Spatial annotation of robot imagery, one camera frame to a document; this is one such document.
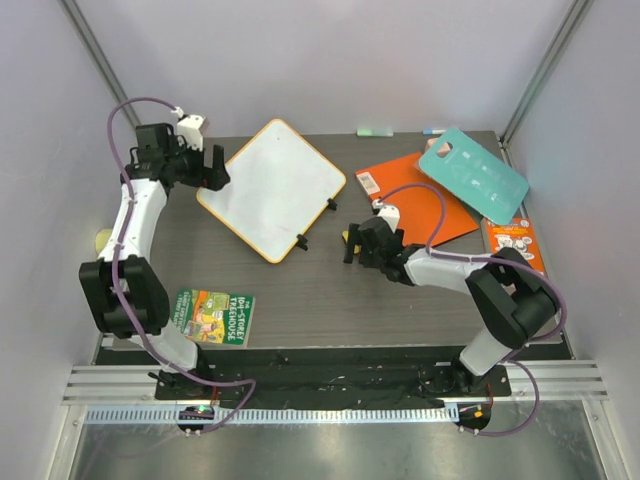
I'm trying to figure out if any pale yellow mug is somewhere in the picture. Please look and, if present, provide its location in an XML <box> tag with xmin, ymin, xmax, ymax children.
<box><xmin>94</xmin><ymin>229</ymin><xmax>112</xmax><ymax>255</ymax></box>

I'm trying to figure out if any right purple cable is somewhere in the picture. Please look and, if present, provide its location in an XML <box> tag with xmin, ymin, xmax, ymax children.
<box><xmin>375</xmin><ymin>183</ymin><xmax>569</xmax><ymax>437</ymax></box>

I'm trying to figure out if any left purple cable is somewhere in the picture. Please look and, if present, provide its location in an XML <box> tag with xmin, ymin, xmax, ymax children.
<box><xmin>107</xmin><ymin>97</ymin><xmax>257</xmax><ymax>435</ymax></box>

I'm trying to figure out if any yellow framed whiteboard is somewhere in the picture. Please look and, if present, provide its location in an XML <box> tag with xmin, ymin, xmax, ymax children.
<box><xmin>196</xmin><ymin>119</ymin><xmax>347</xmax><ymax>264</ymax></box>

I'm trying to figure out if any pink object under board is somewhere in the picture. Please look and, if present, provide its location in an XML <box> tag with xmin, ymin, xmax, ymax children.
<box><xmin>424</xmin><ymin>138</ymin><xmax>437</xmax><ymax>151</ymax></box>

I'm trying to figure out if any teal plastic board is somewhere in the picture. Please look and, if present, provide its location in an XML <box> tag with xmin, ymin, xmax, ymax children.
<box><xmin>418</xmin><ymin>128</ymin><xmax>529</xmax><ymax>225</ymax></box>

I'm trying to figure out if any green treehouse book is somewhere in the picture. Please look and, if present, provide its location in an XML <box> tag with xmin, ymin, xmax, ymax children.
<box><xmin>172</xmin><ymin>289</ymin><xmax>255</xmax><ymax>348</ymax></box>

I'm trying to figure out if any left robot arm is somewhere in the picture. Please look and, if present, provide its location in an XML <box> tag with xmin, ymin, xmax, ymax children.
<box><xmin>79</xmin><ymin>115</ymin><xmax>230</xmax><ymax>399</ymax></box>

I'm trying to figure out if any green eraser block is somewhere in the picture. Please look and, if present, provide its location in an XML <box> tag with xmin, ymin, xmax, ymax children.
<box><xmin>356</xmin><ymin>128</ymin><xmax>394</xmax><ymax>138</ymax></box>

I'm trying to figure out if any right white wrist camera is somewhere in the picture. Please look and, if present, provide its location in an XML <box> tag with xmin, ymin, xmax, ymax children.
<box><xmin>372</xmin><ymin>199</ymin><xmax>400</xmax><ymax>233</ymax></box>

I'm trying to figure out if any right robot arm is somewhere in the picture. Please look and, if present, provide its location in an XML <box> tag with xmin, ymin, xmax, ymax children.
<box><xmin>343</xmin><ymin>215</ymin><xmax>566</xmax><ymax>395</ymax></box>

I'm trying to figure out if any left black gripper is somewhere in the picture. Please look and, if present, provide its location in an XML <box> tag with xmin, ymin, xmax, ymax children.
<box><xmin>166</xmin><ymin>135</ymin><xmax>230</xmax><ymax>192</ymax></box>

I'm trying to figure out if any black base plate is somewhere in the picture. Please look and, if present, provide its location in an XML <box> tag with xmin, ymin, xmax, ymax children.
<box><xmin>149</xmin><ymin>349</ymin><xmax>512</xmax><ymax>407</ymax></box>

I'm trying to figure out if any purple cable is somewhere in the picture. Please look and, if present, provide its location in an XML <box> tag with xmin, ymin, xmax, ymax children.
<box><xmin>107</xmin><ymin>97</ymin><xmax>257</xmax><ymax>435</ymax></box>
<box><xmin>375</xmin><ymin>183</ymin><xmax>569</xmax><ymax>437</ymax></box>

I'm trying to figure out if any orange paperback book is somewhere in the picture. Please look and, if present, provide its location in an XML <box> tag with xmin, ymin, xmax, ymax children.
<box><xmin>480</xmin><ymin>217</ymin><xmax>546</xmax><ymax>275</ymax></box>

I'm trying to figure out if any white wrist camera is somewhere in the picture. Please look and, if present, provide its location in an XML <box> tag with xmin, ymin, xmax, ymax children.
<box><xmin>171</xmin><ymin>107</ymin><xmax>209</xmax><ymax>152</ymax></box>
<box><xmin>372</xmin><ymin>199</ymin><xmax>400</xmax><ymax>233</ymax></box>

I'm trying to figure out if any slotted cable duct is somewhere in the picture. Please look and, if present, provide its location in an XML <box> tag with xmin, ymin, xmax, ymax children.
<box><xmin>85</xmin><ymin>404</ymin><xmax>459</xmax><ymax>425</ymax></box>

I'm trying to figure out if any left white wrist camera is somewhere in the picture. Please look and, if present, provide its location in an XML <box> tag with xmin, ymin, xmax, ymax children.
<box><xmin>171</xmin><ymin>107</ymin><xmax>209</xmax><ymax>152</ymax></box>

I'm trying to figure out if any yellow whiteboard eraser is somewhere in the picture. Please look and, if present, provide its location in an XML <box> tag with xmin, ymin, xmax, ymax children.
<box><xmin>342</xmin><ymin>230</ymin><xmax>361</xmax><ymax>255</ymax></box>

